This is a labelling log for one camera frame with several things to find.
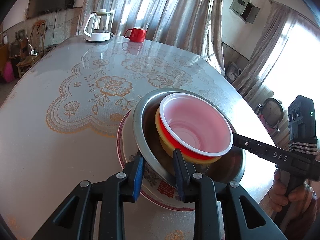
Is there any red seat cushion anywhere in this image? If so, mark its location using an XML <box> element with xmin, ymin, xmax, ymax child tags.
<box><xmin>259</xmin><ymin>115</ymin><xmax>278</xmax><ymax>130</ymax></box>

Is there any wide beige curtain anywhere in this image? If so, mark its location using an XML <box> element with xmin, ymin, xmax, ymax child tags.
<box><xmin>80</xmin><ymin>0</ymin><xmax>227</xmax><ymax>75</ymax></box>

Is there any narrow beige curtain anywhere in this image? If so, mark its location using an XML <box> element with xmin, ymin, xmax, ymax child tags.
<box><xmin>234</xmin><ymin>0</ymin><xmax>298</xmax><ymax>103</ymax></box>

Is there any white plate with red-blue print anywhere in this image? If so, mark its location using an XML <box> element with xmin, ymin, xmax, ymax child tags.
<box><xmin>140</xmin><ymin>164</ymin><xmax>197</xmax><ymax>203</ymax></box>

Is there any pink bag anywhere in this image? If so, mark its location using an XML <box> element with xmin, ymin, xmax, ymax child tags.
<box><xmin>2</xmin><ymin>60</ymin><xmax>14</xmax><ymax>82</ymax></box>

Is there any stainless steel bowl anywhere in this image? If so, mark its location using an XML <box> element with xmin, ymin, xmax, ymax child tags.
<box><xmin>132</xmin><ymin>88</ymin><xmax>246</xmax><ymax>185</ymax></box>

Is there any red plastic bowl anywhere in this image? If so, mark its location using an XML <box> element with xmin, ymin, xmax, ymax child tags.
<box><xmin>159</xmin><ymin>93</ymin><xmax>233</xmax><ymax>161</ymax></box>

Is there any dark round-backed chair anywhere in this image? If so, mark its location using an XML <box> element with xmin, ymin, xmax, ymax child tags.
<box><xmin>256</xmin><ymin>97</ymin><xmax>284</xmax><ymax>135</ymax></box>

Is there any wooden chair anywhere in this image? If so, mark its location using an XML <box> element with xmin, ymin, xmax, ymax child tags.
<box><xmin>16</xmin><ymin>20</ymin><xmax>48</xmax><ymax>78</ymax></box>

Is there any white glass electric kettle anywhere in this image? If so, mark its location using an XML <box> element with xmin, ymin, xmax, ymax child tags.
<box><xmin>83</xmin><ymin>10</ymin><xmax>115</xmax><ymax>42</ymax></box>

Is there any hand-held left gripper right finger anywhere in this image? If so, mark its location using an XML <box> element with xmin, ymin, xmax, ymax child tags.
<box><xmin>172</xmin><ymin>148</ymin><xmax>288</xmax><ymax>240</ymax></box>

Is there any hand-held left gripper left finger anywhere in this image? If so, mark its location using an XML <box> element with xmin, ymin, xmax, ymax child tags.
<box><xmin>32</xmin><ymin>155</ymin><xmax>146</xmax><ymax>240</ymax></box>

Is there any yellow plastic bowl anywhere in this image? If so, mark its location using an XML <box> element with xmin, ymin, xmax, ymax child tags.
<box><xmin>155</xmin><ymin>105</ymin><xmax>225</xmax><ymax>165</ymax></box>

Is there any patterned cloth bundle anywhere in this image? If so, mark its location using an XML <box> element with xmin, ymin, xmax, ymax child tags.
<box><xmin>226</xmin><ymin>61</ymin><xmax>244</xmax><ymax>83</ymax></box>

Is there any large pink-rimmed floral plate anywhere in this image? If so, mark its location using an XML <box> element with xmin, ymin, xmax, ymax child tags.
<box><xmin>116</xmin><ymin>110</ymin><xmax>197</xmax><ymax>212</ymax></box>

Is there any red mug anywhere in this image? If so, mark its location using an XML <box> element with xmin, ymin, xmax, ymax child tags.
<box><xmin>124</xmin><ymin>27</ymin><xmax>147</xmax><ymax>43</ymax></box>

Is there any grey wall electrical box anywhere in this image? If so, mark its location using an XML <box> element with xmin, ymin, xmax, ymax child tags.
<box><xmin>229</xmin><ymin>0</ymin><xmax>260</xmax><ymax>24</ymax></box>

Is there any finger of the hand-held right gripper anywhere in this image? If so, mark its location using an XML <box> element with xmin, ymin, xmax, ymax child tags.
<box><xmin>232</xmin><ymin>132</ymin><xmax>297</xmax><ymax>167</ymax></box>

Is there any person's right hand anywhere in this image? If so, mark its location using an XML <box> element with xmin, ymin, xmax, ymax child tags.
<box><xmin>269</xmin><ymin>168</ymin><xmax>317</xmax><ymax>221</ymax></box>

